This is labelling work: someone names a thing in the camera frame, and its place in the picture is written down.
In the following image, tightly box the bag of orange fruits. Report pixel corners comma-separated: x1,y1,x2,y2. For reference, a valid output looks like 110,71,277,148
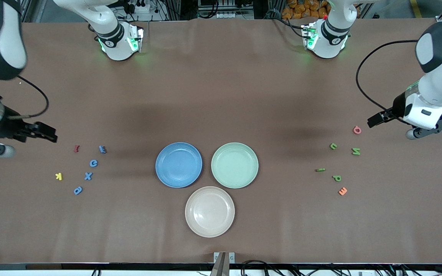
282,0,331,20

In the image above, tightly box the blue plate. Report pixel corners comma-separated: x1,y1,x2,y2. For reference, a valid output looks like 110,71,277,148
155,142,203,188

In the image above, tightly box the light green plate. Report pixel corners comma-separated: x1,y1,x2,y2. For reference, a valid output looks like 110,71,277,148
211,142,259,189

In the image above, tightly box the beige plate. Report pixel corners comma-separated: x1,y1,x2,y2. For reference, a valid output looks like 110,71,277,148
185,186,236,238

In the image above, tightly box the long white power strip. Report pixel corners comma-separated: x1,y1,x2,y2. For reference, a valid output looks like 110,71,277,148
198,11,254,20

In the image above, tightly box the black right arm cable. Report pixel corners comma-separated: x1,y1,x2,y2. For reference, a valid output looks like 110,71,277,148
0,75,49,119

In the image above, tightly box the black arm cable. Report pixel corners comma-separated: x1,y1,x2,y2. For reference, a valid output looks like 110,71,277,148
0,75,49,119
356,39,419,115

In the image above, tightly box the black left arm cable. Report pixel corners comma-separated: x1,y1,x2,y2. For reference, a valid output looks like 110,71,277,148
356,39,419,115

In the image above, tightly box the black base cable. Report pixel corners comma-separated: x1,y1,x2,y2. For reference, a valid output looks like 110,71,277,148
269,11,308,39
87,23,101,42

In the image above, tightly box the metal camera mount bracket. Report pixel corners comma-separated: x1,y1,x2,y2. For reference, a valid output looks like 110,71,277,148
210,251,236,276

